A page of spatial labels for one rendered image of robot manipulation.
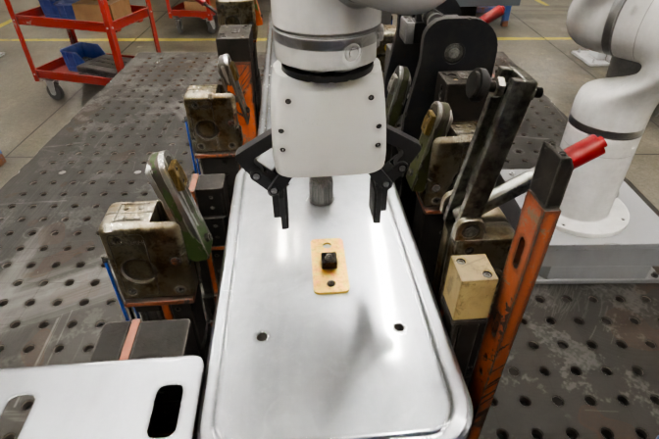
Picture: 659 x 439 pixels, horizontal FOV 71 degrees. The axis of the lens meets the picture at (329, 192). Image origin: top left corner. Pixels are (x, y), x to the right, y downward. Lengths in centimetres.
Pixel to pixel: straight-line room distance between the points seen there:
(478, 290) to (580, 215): 57
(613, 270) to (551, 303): 14
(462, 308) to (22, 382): 39
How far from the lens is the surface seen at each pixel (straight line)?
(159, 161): 50
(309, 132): 39
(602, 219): 102
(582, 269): 101
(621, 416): 86
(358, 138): 39
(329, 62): 35
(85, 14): 342
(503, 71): 44
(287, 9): 35
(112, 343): 52
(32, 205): 131
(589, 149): 50
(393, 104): 76
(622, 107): 88
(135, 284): 60
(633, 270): 106
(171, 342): 50
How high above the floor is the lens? 136
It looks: 35 degrees down
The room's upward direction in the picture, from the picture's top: straight up
